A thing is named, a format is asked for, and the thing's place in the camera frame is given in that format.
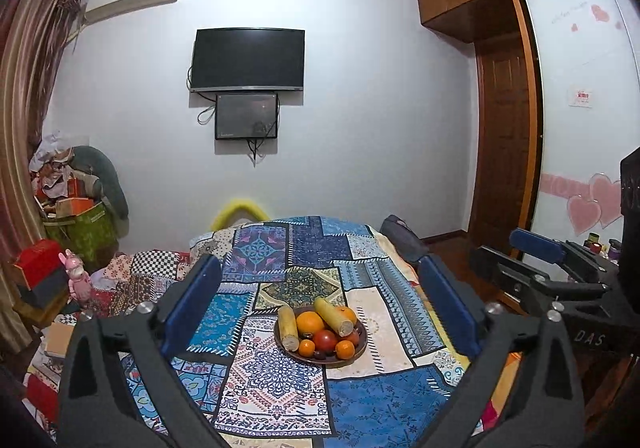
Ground green cardboard box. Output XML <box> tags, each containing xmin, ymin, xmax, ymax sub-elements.
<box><xmin>42</xmin><ymin>202</ymin><xmax>118</xmax><ymax>273</ymax></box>

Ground red box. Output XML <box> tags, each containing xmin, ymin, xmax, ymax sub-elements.
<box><xmin>13</xmin><ymin>239</ymin><xmax>62</xmax><ymax>290</ymax></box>

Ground white sliding wardrobe door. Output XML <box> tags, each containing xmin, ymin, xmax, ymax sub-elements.
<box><xmin>523</xmin><ymin>0</ymin><xmax>639</xmax><ymax>247</ymax></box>

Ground black wall television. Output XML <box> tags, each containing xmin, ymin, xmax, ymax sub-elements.
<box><xmin>189</xmin><ymin>27</ymin><xmax>305</xmax><ymax>92</ymax></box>

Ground dark red tomato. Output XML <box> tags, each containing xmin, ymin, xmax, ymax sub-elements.
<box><xmin>312</xmin><ymin>329</ymin><xmax>338</xmax><ymax>355</ymax></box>

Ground grey plush pillow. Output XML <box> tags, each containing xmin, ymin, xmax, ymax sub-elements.
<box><xmin>70</xmin><ymin>145</ymin><xmax>129</xmax><ymax>221</ymax></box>

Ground small mandarin orange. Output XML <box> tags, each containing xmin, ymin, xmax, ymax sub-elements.
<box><xmin>297</xmin><ymin>338</ymin><xmax>316</xmax><ymax>358</ymax></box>
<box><xmin>334</xmin><ymin>340</ymin><xmax>356</xmax><ymax>360</ymax></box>

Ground yellow sugarcane piece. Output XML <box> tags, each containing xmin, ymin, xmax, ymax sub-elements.
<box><xmin>314</xmin><ymin>297</ymin><xmax>355</xmax><ymax>338</ymax></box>
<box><xmin>278</xmin><ymin>305</ymin><xmax>299</xmax><ymax>352</ymax></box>

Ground small black monitor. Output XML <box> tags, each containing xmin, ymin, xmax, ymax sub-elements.
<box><xmin>215</xmin><ymin>93</ymin><xmax>279</xmax><ymax>141</ymax></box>

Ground large orange with sticker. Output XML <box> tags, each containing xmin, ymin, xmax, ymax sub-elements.
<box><xmin>296</xmin><ymin>311</ymin><xmax>326</xmax><ymax>338</ymax></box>

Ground yellow fuzzy chair back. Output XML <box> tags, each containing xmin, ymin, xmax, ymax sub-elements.
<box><xmin>209</xmin><ymin>198</ymin><xmax>270</xmax><ymax>231</ymax></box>

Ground blue patchwork patterned cloth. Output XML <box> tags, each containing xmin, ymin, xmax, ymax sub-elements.
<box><xmin>117</xmin><ymin>214</ymin><xmax>474</xmax><ymax>448</ymax></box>

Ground pink rabbit toy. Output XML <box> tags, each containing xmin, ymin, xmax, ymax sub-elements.
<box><xmin>58</xmin><ymin>249</ymin><xmax>92</xmax><ymax>305</ymax></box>

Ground dark purple round plate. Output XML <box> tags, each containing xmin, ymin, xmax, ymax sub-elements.
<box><xmin>273</xmin><ymin>306</ymin><xmax>369</xmax><ymax>368</ymax></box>

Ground striped brown curtain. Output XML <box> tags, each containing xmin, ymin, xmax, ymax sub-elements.
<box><xmin>1</xmin><ymin>0</ymin><xmax>81</xmax><ymax>355</ymax></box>

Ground brown wooden wardrobe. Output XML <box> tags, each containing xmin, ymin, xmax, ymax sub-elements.
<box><xmin>418</xmin><ymin>0</ymin><xmax>542</xmax><ymax>253</ymax></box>

